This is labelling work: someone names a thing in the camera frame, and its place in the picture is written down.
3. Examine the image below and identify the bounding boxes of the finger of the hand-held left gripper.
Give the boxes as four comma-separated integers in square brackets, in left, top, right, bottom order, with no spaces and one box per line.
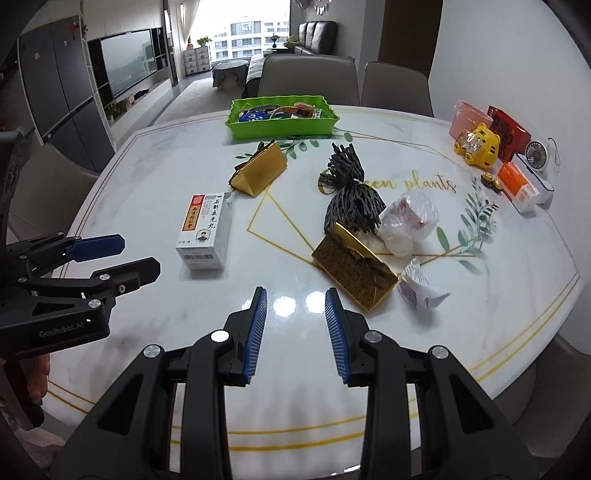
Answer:
[4,233,126,278]
[23,257,161,310]

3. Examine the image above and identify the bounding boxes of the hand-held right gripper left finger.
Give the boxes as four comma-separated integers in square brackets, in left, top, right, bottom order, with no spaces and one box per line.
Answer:
[48,286,269,480]

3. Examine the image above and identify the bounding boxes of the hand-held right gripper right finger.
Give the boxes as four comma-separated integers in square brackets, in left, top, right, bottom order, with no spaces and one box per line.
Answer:
[324,287,541,480]

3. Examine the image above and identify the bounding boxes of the gold patterned gift box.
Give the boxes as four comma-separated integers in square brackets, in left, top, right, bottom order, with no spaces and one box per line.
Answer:
[311,223,399,315]

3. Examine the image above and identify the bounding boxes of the white medicine box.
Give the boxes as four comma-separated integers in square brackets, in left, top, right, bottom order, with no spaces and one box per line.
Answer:
[175,191,233,271]

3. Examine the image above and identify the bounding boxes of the white paper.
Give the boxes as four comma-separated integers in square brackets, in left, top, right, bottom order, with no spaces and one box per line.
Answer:
[398,257,451,312]

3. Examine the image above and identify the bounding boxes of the black shredded paper bundle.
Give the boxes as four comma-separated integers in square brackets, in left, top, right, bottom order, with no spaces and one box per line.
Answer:
[318,143,387,234]

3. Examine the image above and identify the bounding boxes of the clear plastic bag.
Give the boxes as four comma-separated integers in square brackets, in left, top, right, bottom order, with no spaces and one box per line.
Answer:
[376,191,439,257]

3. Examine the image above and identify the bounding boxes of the small gold triangular box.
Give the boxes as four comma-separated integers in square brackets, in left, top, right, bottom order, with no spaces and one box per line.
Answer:
[230,141,288,198]

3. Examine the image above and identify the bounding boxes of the person's left hand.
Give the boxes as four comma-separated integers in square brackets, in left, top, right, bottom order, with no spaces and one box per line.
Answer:
[25,354,51,407]

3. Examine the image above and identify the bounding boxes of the white tv cabinet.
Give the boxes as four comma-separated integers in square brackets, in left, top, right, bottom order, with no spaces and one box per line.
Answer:
[99,78,174,125]

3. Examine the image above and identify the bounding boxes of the beige rug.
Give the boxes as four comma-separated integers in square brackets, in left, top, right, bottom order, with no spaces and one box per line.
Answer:
[152,76,250,125]

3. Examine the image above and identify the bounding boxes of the green plastic tray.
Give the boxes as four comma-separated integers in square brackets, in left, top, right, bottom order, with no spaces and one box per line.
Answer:
[225,95,341,140]

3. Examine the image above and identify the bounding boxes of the white drawer unit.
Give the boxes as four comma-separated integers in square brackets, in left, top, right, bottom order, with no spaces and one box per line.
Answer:
[184,46,213,77]

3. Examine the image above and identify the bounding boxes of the round covered coffee table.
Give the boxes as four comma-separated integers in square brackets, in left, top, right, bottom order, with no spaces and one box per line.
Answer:
[211,59,254,90]

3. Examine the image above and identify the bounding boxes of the orange snack packet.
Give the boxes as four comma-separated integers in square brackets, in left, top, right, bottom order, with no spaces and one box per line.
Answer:
[270,105,319,119]

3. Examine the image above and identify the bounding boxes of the orange white carton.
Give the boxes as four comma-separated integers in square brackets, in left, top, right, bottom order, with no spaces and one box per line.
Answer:
[497,161,541,214]

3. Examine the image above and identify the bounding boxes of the yellow tiger toy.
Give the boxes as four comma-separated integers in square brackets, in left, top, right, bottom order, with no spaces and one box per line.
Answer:
[452,122,502,169]

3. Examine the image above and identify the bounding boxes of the white box with blue rim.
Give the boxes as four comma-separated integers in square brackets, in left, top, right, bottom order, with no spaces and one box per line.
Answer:
[515,154,555,206]

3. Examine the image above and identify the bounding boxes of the red gift box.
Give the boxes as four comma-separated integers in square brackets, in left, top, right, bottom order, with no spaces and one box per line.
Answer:
[486,105,533,162]

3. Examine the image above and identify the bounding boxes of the white desk fan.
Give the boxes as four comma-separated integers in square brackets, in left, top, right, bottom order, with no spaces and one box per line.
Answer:
[524,137,563,178]

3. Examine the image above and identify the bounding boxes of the dark grey sofa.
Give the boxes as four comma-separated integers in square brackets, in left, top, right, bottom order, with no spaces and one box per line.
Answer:
[245,21,338,97]

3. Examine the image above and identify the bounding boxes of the brown wooden door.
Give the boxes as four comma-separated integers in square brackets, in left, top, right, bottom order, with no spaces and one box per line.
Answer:
[416,0,444,79]

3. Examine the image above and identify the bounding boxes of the wall television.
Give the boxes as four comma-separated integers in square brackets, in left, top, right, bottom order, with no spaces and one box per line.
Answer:
[99,28,160,97]

